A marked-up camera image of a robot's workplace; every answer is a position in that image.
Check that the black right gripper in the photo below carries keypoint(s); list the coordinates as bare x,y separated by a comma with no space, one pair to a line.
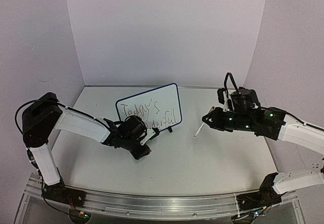
216,120

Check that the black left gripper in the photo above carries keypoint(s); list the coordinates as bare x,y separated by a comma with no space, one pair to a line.
139,154

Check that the white marker pen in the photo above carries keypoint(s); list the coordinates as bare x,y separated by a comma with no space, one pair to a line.
202,124

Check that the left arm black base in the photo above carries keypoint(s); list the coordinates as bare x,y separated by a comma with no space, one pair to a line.
62,194

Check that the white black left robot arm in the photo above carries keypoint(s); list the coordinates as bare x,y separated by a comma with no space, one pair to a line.
42,116

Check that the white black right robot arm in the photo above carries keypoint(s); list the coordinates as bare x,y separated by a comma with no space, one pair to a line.
242,111

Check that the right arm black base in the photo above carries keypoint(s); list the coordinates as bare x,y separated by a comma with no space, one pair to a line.
265,196

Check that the blue-framed whiteboard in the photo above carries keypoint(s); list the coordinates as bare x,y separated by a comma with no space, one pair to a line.
158,108

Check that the rear aluminium table trim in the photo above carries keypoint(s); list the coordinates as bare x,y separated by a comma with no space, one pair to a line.
152,86

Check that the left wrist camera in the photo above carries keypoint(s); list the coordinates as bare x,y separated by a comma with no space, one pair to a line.
149,135

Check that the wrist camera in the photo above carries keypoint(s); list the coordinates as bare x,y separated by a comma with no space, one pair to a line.
222,98
149,135

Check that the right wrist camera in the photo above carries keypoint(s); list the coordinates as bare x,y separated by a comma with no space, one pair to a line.
222,98

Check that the aluminium front rail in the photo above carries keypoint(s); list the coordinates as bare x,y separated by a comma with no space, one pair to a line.
153,207

